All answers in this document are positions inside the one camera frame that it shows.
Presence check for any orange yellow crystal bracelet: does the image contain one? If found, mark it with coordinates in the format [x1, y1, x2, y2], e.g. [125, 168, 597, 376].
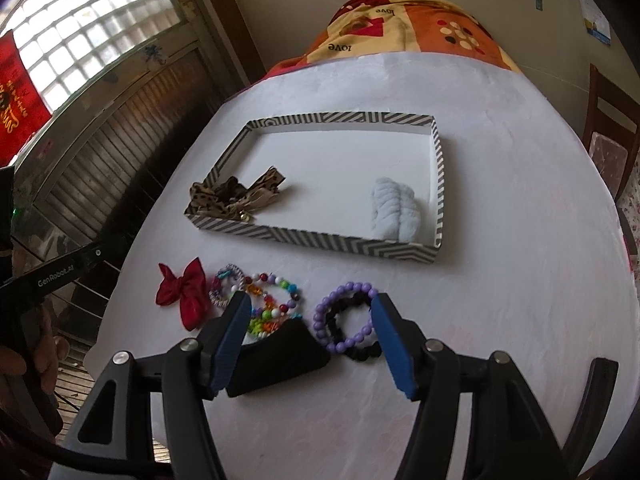
[245, 284, 304, 339]

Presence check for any black scrunchie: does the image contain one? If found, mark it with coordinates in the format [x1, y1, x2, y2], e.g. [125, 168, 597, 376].
[324, 292, 382, 363]

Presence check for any multicolour round bead bracelet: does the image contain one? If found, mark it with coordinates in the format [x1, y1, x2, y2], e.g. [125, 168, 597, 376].
[242, 271, 303, 319]

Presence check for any purple bead bracelet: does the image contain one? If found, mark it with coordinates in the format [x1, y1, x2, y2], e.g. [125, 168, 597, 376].
[311, 280, 380, 354]

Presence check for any red satin bow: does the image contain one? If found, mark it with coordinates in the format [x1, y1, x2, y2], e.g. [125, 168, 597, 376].
[155, 258, 212, 332]

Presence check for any pink grey braided hair tie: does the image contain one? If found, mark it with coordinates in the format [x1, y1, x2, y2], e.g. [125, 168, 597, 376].
[207, 263, 246, 309]

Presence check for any light blue fluffy scrunchie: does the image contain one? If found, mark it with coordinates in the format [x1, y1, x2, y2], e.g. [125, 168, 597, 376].
[371, 177, 421, 243]

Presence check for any leopard print bow scrunchie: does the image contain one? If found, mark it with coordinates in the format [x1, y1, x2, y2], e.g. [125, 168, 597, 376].
[189, 166, 285, 221]

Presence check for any wooden slatted door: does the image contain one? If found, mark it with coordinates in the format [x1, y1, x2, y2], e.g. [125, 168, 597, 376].
[12, 44, 228, 266]

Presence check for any white lace tablecloth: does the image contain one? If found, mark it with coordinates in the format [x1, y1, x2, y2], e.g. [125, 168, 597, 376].
[85, 53, 639, 479]

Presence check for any red hanging banner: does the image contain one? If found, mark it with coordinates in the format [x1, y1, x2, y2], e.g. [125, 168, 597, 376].
[0, 30, 52, 167]

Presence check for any striped black white tray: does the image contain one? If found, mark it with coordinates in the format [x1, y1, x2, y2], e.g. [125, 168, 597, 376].
[184, 112, 445, 263]

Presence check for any glass block window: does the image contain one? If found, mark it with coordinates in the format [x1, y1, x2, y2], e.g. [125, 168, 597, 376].
[1, 0, 180, 112]

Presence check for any dark wooden chair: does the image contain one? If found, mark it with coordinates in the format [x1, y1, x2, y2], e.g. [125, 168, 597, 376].
[582, 64, 639, 258]

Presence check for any orange patterned blanket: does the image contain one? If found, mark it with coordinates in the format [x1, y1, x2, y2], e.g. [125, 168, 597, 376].
[266, 0, 520, 78]

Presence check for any wall calendar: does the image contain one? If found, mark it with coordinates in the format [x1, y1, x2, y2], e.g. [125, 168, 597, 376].
[578, 0, 612, 47]

